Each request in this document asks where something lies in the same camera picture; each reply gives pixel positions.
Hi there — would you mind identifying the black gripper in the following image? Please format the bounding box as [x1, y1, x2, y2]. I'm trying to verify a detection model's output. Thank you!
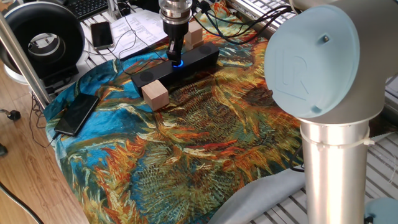
[163, 19, 190, 65]

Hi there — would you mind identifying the black speaker bar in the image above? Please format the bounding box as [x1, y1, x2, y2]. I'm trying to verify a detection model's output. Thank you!
[130, 41, 221, 96]

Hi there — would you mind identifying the light wooden block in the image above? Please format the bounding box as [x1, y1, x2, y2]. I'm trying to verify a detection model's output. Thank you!
[184, 20, 205, 52]
[141, 79, 170, 112]

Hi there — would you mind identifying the white printed paper sheet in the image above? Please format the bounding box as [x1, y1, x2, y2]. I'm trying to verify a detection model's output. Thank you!
[109, 9, 169, 60]

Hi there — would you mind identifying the small black smartphone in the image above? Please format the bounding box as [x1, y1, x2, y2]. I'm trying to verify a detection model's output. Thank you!
[90, 21, 115, 51]

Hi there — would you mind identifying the black keyboard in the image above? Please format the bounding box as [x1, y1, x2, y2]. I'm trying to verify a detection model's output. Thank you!
[63, 0, 110, 21]

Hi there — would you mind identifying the sunflower painting cloth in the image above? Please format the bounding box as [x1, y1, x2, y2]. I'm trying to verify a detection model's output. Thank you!
[43, 1, 308, 224]

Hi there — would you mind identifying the large black smartphone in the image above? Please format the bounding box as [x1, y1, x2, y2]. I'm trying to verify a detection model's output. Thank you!
[53, 92, 101, 136]

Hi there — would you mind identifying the silver metal pole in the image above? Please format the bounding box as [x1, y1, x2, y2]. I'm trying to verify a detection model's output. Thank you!
[0, 11, 53, 109]

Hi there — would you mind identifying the grey felt underlay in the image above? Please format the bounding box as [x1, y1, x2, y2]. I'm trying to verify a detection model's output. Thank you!
[207, 167, 308, 224]

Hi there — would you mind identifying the black caster wheel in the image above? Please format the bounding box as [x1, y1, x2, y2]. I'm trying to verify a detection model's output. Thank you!
[0, 108, 22, 122]

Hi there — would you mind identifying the thin black speaker cable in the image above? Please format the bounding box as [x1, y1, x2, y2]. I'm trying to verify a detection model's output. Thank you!
[107, 9, 167, 76]

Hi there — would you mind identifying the black gripper cable bundle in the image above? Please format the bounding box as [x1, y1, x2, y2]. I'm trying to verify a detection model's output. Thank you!
[190, 0, 294, 46]

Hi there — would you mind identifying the black round ring device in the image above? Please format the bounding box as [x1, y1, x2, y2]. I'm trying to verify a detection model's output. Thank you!
[0, 1, 86, 79]

